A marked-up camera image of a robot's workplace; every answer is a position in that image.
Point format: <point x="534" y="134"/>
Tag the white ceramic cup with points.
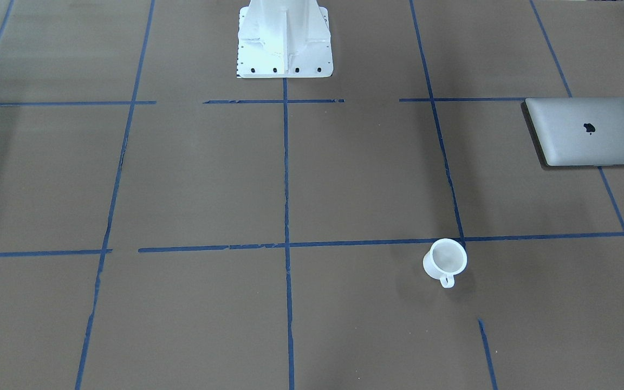
<point x="445" y="259"/>

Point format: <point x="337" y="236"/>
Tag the grey closed laptop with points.
<point x="578" y="131"/>

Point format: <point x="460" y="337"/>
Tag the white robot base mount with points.
<point x="284" y="39"/>

